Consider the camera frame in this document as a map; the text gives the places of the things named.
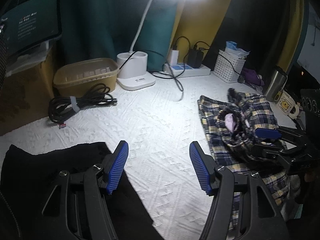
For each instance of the white cartoon bear mug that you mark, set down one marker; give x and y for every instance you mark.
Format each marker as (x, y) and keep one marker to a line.
(286, 104)

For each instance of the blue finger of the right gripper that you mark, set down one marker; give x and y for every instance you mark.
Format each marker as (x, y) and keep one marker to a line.
(267, 133)

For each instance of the black electronic device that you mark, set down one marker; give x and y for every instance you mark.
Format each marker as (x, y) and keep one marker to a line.
(310, 99)

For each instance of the dark tablet screen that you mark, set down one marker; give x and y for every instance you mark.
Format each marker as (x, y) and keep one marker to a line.
(29, 23)

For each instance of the white USB charger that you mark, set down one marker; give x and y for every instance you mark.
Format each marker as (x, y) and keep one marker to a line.
(173, 57)

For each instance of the cardboard box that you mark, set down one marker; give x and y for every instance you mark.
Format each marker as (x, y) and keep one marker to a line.
(25, 96)

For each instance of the stainless steel tumbler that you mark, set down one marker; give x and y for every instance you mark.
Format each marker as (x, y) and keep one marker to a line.
(276, 83)

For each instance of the black folded garment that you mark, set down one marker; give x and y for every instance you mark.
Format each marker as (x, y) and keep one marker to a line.
(61, 195)

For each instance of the white desk lamp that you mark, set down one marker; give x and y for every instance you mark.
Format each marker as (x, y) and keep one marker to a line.
(133, 74)

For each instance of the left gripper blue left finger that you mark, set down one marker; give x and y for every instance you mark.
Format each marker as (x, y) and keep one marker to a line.
(114, 165)

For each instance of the black power adapter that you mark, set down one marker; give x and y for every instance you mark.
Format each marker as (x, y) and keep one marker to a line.
(195, 58)

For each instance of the purple cloth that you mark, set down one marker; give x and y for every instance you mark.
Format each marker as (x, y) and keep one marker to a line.
(250, 76)

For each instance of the white perforated plastic basket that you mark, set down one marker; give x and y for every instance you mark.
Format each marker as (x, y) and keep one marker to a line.
(228, 68)

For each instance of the yellow curtain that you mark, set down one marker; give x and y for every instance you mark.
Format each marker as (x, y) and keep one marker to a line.
(197, 20)

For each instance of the blue plastic bag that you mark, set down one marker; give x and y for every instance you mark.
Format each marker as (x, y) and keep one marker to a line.
(232, 49)

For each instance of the brown lidded food container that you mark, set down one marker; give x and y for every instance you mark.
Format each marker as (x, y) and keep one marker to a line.
(77, 78)

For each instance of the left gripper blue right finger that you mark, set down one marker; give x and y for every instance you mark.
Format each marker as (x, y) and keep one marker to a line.
(203, 165)

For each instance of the teal curtain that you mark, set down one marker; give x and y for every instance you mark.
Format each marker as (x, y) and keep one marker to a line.
(93, 29)

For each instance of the white power strip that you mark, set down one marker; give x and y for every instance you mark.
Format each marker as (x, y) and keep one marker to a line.
(184, 70)

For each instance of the blue yellow plaid pants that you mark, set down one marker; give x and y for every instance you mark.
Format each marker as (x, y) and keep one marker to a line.
(230, 131)

